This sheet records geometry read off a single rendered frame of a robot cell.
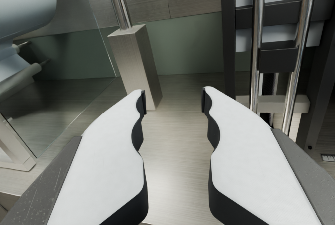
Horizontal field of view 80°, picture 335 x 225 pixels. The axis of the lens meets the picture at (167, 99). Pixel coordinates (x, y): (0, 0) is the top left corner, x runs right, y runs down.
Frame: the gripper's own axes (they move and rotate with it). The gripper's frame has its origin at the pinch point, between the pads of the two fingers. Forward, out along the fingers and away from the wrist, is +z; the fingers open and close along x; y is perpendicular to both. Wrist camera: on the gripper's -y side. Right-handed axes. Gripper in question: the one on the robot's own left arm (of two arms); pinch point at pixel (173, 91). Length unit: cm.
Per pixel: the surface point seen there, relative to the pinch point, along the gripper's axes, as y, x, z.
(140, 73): 21, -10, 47
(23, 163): 36, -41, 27
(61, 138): 39, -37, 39
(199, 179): 33.3, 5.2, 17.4
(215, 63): 27, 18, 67
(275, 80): 16.4, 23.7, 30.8
